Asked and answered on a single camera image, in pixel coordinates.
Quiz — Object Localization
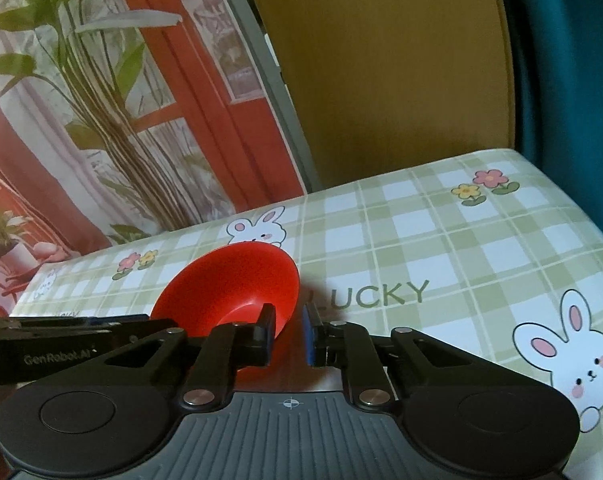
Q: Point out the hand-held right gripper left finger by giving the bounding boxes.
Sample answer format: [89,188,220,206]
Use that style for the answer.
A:
[101,302,277,408]

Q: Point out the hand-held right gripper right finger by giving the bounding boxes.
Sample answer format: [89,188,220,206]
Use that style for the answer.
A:
[304,307,487,408]

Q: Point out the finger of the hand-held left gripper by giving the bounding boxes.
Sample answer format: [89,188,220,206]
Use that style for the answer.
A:
[10,314,152,333]

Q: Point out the red plastic bowl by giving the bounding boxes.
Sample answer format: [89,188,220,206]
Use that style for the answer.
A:
[150,241,301,367]

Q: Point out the green checked bunny tablecloth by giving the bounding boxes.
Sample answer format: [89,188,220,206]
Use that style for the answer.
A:
[11,147,603,480]

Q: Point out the printed room scene backdrop cloth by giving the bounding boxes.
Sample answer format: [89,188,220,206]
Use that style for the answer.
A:
[0,0,307,318]

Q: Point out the yellow wooden panel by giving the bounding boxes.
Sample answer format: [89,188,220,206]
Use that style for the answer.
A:
[236,0,515,193]

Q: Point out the teal curtain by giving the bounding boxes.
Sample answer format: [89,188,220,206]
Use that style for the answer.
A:
[491,0,603,266]

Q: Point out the grey metal frame strip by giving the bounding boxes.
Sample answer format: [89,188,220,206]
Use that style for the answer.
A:
[206,0,325,195]

